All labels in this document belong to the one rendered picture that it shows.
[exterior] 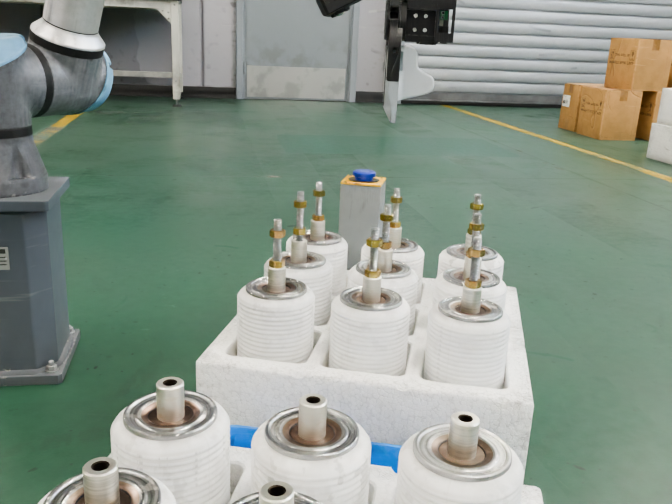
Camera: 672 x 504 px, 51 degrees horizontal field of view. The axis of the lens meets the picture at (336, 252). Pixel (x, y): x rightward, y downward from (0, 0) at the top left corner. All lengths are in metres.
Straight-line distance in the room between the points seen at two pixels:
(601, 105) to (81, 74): 3.78
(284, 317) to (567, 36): 6.01
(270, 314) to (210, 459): 0.29
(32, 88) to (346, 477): 0.83
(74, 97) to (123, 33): 4.81
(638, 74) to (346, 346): 4.01
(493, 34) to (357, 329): 5.70
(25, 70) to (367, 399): 0.71
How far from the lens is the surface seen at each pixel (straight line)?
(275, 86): 6.06
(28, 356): 1.24
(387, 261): 0.95
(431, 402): 0.82
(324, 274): 0.96
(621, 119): 4.70
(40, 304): 1.21
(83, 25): 1.24
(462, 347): 0.82
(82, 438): 1.08
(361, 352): 0.83
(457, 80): 6.35
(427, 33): 0.90
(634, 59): 4.71
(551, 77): 6.66
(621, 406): 1.26
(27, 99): 1.19
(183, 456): 0.58
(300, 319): 0.85
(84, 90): 1.26
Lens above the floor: 0.56
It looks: 17 degrees down
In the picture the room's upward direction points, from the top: 3 degrees clockwise
